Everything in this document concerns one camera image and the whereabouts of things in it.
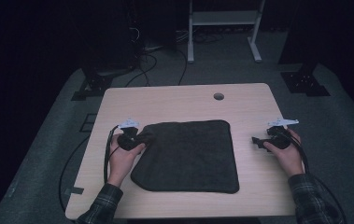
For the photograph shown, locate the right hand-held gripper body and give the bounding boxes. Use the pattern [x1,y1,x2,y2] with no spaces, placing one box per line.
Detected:
[266,118,300,150]

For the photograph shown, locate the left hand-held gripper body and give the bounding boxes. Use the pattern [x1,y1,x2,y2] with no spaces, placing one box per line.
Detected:
[117,118,141,152]

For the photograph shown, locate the dark towel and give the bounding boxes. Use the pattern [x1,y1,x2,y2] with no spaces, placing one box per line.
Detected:
[130,119,240,194]

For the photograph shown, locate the person's right hand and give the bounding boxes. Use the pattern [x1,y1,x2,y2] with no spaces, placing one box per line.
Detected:
[262,128,306,178]

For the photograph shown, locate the person's left hand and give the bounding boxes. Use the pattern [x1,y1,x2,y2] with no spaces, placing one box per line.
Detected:
[106,133,147,188]

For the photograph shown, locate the black stand base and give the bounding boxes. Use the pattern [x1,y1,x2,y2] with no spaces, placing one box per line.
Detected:
[70,66,135,102]
[279,62,332,98]

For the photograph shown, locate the grey floor tape strip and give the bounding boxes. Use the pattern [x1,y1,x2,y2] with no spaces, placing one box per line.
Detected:
[64,186,85,196]

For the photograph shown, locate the white metal stand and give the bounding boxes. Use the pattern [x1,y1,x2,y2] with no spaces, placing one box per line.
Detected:
[187,0,266,64]

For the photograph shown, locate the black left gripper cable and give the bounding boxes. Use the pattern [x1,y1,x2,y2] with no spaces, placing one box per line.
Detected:
[58,124,120,214]

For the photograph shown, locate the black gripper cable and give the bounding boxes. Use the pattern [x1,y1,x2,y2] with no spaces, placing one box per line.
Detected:
[281,128,349,224]
[58,124,120,214]

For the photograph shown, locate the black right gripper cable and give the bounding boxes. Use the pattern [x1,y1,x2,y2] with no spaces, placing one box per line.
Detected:
[281,128,349,224]

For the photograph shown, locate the black floor cables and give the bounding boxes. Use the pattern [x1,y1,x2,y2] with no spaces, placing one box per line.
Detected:
[123,26,225,89]

